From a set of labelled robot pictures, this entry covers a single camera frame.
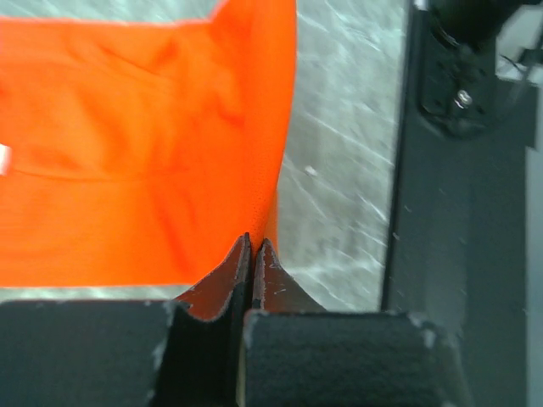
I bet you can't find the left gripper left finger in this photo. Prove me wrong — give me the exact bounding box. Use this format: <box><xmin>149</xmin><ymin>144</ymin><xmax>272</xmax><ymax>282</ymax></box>
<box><xmin>175</xmin><ymin>233</ymin><xmax>251</xmax><ymax>322</ymax></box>

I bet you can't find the orange t-shirt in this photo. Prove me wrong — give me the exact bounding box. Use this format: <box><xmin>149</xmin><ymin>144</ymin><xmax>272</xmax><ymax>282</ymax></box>
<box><xmin>1</xmin><ymin>1</ymin><xmax>297</xmax><ymax>287</ymax></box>

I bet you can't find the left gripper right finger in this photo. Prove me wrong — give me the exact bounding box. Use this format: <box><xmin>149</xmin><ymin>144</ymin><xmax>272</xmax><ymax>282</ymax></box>
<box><xmin>251</xmin><ymin>239</ymin><xmax>326</xmax><ymax>313</ymax></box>

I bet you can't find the black base beam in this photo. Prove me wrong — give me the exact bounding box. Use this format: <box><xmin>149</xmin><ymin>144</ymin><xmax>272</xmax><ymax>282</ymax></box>
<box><xmin>381</xmin><ymin>1</ymin><xmax>538</xmax><ymax>406</ymax></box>

